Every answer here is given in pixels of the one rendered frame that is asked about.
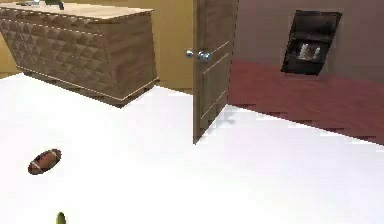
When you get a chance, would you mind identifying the brown wooden room door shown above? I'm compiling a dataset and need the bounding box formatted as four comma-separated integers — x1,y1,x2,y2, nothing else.
192,0,240,145

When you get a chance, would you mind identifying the brown oval football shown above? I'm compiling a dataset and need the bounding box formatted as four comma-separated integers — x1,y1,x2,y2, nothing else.
27,148,63,176

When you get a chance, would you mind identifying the brown wooden chest of drawers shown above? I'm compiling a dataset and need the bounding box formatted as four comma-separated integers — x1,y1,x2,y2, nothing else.
0,1,160,108

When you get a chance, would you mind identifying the dark green object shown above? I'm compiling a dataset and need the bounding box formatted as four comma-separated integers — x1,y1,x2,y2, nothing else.
43,0,65,10

